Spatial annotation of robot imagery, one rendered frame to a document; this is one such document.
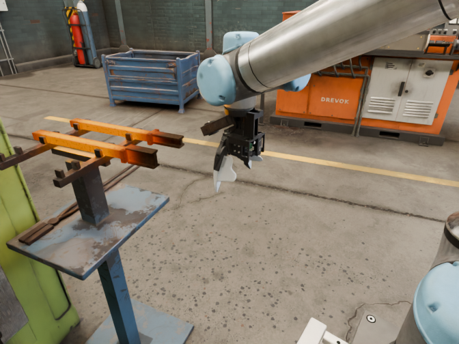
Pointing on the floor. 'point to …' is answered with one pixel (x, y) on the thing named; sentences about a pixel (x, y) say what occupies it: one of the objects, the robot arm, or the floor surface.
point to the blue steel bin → (152, 76)
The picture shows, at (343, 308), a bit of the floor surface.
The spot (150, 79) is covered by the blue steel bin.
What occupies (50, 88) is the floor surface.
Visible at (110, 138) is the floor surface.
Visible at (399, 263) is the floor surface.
